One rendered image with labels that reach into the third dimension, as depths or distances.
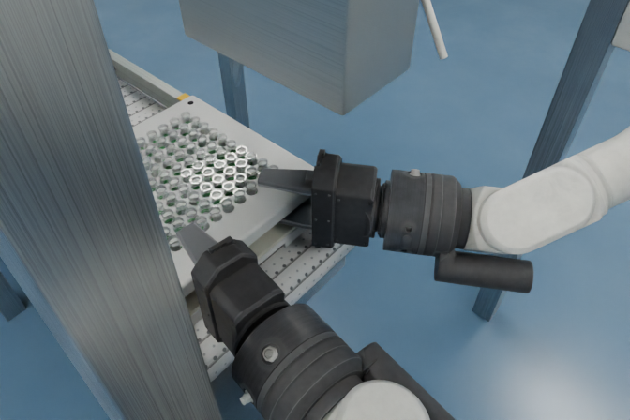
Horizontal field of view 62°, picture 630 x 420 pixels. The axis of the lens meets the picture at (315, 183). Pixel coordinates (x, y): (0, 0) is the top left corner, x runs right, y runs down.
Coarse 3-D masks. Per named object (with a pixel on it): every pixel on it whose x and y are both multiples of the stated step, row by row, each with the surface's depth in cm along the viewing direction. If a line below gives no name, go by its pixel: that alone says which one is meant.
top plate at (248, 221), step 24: (192, 96) 72; (168, 120) 68; (216, 120) 68; (240, 144) 64; (264, 144) 64; (192, 168) 61; (288, 168) 61; (312, 168) 61; (168, 192) 58; (264, 192) 58; (288, 192) 58; (240, 216) 56; (264, 216) 56; (216, 240) 53; (192, 264) 51; (192, 288) 51
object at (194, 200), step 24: (168, 144) 63; (192, 144) 64; (216, 144) 63; (168, 168) 61; (216, 168) 60; (240, 168) 60; (192, 192) 57; (216, 192) 57; (168, 216) 56; (192, 216) 55
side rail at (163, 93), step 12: (120, 60) 85; (120, 72) 86; (132, 72) 83; (144, 72) 83; (132, 84) 86; (144, 84) 82; (156, 84) 80; (168, 84) 80; (156, 96) 82; (168, 96) 79
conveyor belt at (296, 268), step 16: (128, 96) 84; (144, 96) 84; (128, 112) 81; (144, 112) 81; (304, 240) 63; (272, 256) 61; (288, 256) 61; (304, 256) 61; (320, 256) 62; (336, 256) 63; (272, 272) 59; (288, 272) 59; (304, 272) 60; (320, 272) 62; (288, 288) 59; (304, 288) 60; (208, 336) 54; (208, 352) 53; (224, 352) 53; (208, 368) 52; (224, 368) 54
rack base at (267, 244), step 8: (280, 224) 61; (272, 232) 60; (280, 232) 60; (288, 232) 60; (296, 232) 62; (256, 240) 59; (264, 240) 59; (272, 240) 59; (280, 240) 60; (288, 240) 61; (256, 248) 58; (264, 248) 58; (272, 248) 59; (264, 256) 59; (192, 296) 54; (192, 304) 53; (192, 312) 53; (200, 312) 54; (192, 320) 53
